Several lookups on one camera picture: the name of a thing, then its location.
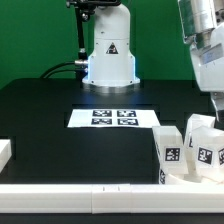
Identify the white U-shaped obstacle fence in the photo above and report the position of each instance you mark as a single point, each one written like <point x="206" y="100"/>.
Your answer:
<point x="111" y="198"/>

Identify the paper sheet with tags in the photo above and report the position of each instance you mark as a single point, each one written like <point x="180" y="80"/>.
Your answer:
<point x="113" y="118"/>

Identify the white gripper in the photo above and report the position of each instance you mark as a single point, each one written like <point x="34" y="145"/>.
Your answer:
<point x="208" y="66"/>

